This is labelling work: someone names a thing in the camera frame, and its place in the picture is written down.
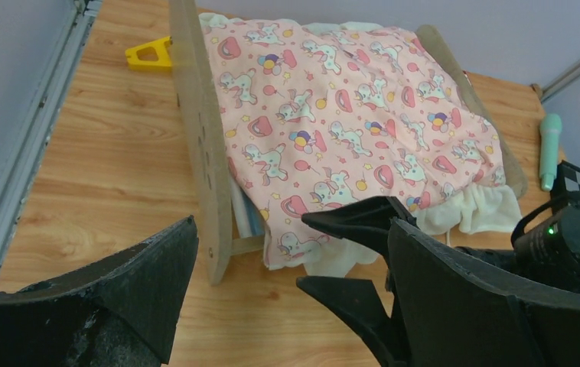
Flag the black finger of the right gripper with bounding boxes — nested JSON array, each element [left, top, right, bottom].
[[301, 196, 417, 261], [296, 276, 411, 366]]

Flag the yellow triangle toy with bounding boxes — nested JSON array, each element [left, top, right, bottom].
[[125, 36, 173, 72]]

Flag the pink unicorn drawstring bag blanket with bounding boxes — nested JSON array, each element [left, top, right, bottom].
[[198, 12, 523, 278]]

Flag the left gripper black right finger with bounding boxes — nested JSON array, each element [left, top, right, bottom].
[[388, 219, 580, 366]]

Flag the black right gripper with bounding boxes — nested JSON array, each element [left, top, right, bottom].
[[458, 194, 580, 294]]

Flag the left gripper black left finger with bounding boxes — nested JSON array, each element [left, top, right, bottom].
[[0, 217, 199, 366]]

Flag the wooden striped pet bed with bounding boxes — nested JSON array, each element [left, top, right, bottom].
[[168, 0, 529, 287]]

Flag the mint green massager wand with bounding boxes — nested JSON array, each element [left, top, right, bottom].
[[539, 113, 562, 192]]

